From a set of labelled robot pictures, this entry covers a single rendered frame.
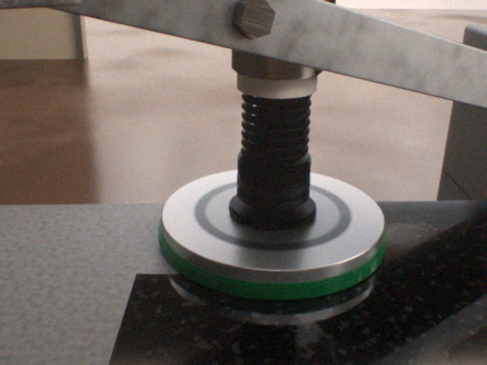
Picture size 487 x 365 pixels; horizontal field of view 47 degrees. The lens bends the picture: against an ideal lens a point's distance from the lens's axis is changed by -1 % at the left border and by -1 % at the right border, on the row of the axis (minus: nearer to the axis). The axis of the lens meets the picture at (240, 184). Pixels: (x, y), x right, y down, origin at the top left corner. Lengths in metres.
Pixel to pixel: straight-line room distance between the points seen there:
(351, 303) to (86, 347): 0.21
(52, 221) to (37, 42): 4.87
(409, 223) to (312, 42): 0.25
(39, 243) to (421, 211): 0.39
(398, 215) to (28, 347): 0.38
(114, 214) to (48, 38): 4.84
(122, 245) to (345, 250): 0.21
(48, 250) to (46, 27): 4.88
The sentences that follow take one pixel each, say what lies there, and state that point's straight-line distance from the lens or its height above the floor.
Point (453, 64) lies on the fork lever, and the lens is 0.54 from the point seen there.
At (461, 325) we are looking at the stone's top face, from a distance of 0.48.
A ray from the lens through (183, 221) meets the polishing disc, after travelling 0.53.
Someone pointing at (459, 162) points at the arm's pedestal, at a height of 0.49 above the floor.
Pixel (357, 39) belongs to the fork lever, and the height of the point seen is 1.00.
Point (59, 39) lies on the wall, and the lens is 5.40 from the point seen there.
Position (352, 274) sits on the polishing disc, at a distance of 0.49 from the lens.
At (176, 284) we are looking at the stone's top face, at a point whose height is 0.80.
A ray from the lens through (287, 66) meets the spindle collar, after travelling 0.46.
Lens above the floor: 1.08
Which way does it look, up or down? 24 degrees down
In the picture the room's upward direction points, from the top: 1 degrees clockwise
